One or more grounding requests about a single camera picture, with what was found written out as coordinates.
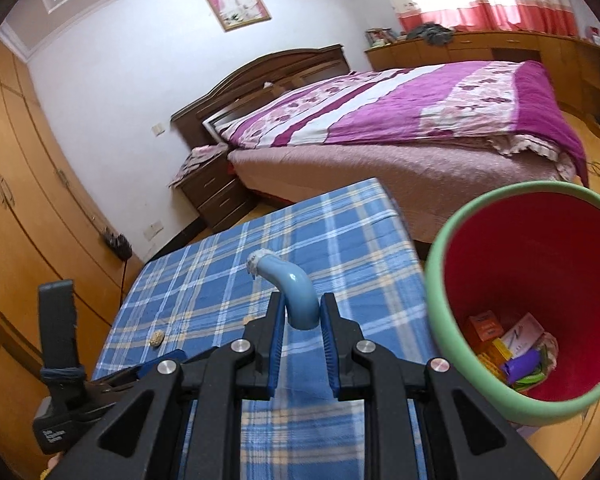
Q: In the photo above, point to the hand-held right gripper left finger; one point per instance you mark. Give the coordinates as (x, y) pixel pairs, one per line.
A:
(276, 345)

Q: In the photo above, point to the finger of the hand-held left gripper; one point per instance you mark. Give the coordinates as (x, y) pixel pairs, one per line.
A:
(57, 325)
(165, 357)

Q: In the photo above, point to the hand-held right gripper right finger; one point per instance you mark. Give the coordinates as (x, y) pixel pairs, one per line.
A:
(330, 345)

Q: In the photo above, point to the peanut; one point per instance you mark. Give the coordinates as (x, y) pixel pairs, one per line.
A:
(156, 338)

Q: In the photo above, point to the light blue bent tube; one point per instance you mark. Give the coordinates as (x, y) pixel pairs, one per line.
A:
(297, 295)

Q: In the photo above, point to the orange cardboard box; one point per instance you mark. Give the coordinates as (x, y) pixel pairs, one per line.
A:
(485, 330)

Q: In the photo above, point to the white medicine box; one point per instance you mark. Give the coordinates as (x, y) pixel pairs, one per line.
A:
(522, 335)

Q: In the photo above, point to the purple wrapper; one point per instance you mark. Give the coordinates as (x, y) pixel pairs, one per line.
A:
(522, 364)

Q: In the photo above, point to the green wrapper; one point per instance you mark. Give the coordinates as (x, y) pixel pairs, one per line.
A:
(530, 379)

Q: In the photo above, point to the red bin with green rim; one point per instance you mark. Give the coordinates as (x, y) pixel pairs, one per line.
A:
(530, 260)

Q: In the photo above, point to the wooden wardrobe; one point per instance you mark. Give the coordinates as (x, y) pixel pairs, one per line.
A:
(30, 185)

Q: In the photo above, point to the dark wooden nightstand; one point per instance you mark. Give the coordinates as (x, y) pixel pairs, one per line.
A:
(215, 195)

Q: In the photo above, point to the bed with pink cover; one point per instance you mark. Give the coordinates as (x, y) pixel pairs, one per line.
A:
(355, 170)

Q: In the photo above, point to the pink floral clothes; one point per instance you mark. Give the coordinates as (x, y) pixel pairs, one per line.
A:
(200, 157)

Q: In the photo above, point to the floral pillow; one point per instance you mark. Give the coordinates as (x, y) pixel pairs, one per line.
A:
(260, 115)

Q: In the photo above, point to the bed with purple quilt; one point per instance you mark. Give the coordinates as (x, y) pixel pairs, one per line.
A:
(430, 105)

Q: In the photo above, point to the dark wooden headboard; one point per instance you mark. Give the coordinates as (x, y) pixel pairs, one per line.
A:
(260, 72)

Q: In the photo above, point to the small photo frames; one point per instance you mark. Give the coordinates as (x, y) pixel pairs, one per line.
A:
(380, 37)

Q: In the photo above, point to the grey clothes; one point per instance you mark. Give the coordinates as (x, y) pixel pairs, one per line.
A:
(432, 34)

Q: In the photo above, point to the framed wedding photo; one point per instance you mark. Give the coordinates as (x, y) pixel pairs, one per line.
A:
(236, 5)

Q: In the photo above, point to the small pink white box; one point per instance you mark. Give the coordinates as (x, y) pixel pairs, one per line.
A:
(598, 36)

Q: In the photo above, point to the white wall socket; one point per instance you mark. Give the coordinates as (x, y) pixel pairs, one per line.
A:
(153, 230)

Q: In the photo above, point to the wall light switch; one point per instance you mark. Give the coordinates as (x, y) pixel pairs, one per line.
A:
(157, 129)

